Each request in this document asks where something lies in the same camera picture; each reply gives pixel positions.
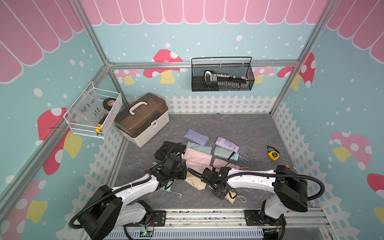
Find pink sleeved umbrella front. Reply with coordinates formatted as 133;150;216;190
212;158;250;171

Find pink sleeve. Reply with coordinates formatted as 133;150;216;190
186;160;213;174
184;148;213;166

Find mint green sleeved umbrella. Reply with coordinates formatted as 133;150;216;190
214;146;249;164

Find mint green sleeve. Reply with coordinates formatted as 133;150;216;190
187;142;212;155

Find lilac sleeved umbrella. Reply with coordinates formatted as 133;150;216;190
215;137;240;153

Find lilac sleeve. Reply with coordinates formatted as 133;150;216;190
184;129;209;146

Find beige sleeve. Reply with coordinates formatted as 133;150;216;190
185;172;207;190

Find beige sleeved umbrella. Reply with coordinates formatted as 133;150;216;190
225;190;247;204

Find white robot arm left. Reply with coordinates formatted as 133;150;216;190
68;142;187;240

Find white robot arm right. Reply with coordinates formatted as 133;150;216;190
188;165;325;227

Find brown lidded white toolbox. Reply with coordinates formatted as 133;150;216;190
115;93;169;148

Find yellow tape measure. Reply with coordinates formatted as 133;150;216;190
267;146;280;162

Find yellow black tool in bin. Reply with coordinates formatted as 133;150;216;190
95;114;108;134

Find black tape roll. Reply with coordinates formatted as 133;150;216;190
103;98;117;112

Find socket set in basket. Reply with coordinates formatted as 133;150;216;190
204;71;250;90

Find clear acrylic wall bin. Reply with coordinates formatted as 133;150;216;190
64;82;123;139

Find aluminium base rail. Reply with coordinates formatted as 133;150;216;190
106;208;337;240

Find black wire wall basket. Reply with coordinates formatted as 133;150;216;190
191;57;255;92

